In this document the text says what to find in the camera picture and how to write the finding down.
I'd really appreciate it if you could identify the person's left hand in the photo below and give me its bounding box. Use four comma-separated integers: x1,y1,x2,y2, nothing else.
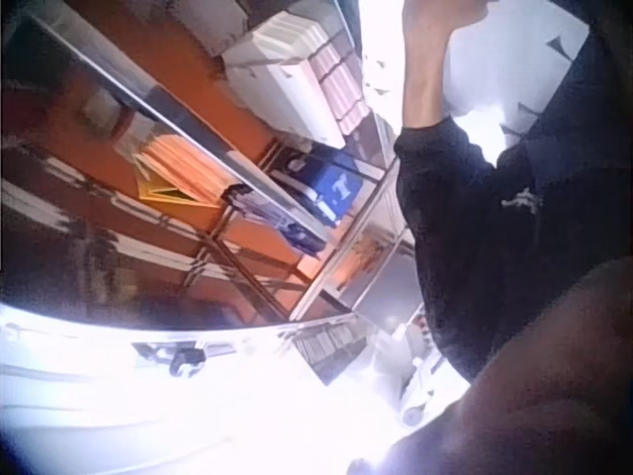
403,0,491,48

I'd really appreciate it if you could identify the white sheet with black clips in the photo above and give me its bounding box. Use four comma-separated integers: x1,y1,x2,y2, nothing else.
442,0,592,133

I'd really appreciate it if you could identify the stack of pink boxes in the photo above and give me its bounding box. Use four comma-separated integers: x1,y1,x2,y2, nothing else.
309,22,371,138

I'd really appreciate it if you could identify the blue box with white print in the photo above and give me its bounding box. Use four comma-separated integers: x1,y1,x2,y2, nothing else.
299,150,365,229

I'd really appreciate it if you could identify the metal storage shelf rack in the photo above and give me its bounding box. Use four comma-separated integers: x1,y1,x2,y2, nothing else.
0,0,426,337

